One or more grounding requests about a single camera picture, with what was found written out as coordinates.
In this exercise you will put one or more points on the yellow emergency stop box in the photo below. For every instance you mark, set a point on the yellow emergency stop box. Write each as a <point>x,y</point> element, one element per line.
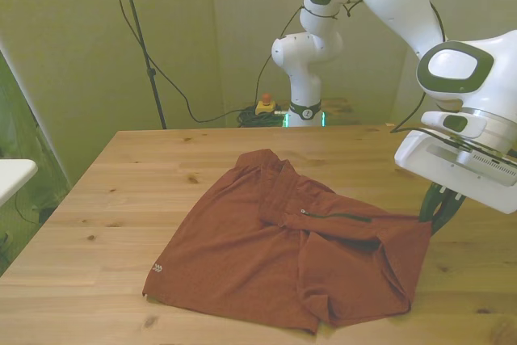
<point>266,106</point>

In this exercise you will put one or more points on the rust red shorts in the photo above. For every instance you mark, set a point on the rust red shorts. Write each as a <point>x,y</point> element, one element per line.
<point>250,252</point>

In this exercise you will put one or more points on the black tripod stand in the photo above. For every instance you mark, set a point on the black tripod stand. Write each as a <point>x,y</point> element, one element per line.
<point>139,34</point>

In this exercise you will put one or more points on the white board edge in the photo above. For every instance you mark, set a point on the white board edge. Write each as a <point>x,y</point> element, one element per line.
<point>14,171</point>

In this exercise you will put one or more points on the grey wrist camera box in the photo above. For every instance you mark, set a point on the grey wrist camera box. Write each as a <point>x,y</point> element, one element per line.
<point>486,164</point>

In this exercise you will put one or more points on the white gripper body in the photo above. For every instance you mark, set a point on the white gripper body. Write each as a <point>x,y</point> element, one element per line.
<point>416,155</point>

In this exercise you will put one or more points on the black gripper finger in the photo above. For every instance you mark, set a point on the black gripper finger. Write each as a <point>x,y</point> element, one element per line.
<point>429,203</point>
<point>446,213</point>

